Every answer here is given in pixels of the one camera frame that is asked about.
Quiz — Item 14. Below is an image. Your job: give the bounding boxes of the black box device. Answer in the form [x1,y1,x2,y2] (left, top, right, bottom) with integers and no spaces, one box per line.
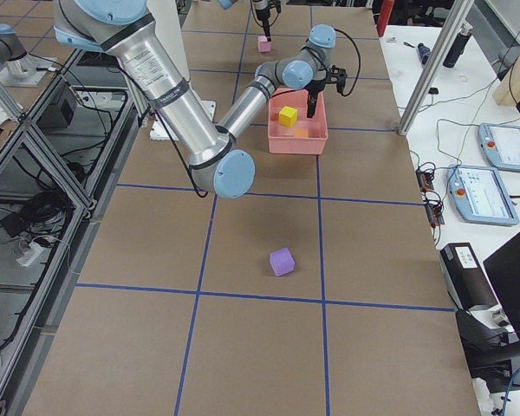
[439,243,499,312]

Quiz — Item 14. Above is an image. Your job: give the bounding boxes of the yellow foam block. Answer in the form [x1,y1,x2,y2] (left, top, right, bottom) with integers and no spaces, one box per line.
[278,106,298,128]

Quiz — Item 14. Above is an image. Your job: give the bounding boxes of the teach pendant tablet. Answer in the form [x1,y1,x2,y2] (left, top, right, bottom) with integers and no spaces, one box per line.
[478,123,520,172]
[447,165,519,226]

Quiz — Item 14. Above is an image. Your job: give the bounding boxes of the purple foam block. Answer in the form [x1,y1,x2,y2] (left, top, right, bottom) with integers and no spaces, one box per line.
[269,247,296,276]

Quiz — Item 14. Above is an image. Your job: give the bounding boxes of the near teach pendant tablet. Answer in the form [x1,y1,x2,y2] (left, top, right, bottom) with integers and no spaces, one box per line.
[447,165,519,226]

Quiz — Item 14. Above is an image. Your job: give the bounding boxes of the pink foam block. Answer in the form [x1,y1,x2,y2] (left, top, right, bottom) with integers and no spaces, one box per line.
[257,36,271,54]

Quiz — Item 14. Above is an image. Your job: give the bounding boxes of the far teach pendant tablet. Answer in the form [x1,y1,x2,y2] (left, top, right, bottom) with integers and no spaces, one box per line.
[478,123,520,172]

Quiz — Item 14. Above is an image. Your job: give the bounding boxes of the black cylinder bottle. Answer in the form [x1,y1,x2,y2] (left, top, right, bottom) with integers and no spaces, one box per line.
[443,22,473,68]

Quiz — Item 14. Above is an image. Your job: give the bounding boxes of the pink plastic bin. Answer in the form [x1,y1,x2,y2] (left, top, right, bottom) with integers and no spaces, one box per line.
[268,88,328,155]

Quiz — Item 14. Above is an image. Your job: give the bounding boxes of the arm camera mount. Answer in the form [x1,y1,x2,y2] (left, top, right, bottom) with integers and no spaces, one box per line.
[326,65,348,95]

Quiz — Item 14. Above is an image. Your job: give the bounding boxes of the orange foam block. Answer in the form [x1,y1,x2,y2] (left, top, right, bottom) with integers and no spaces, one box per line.
[293,128,309,139]

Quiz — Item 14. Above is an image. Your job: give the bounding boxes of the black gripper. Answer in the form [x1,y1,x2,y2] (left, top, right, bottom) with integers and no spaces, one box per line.
[307,71,328,119]
[253,0,271,42]

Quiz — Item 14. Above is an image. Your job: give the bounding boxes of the black monitor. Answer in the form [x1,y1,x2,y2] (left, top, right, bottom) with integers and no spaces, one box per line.
[484,231,520,333]

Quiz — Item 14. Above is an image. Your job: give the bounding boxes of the aluminium frame post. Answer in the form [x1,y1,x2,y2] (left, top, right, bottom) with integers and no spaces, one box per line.
[396,0,474,136]

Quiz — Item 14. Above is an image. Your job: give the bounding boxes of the black camera cable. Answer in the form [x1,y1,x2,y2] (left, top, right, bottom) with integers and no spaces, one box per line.
[331,28,361,97]

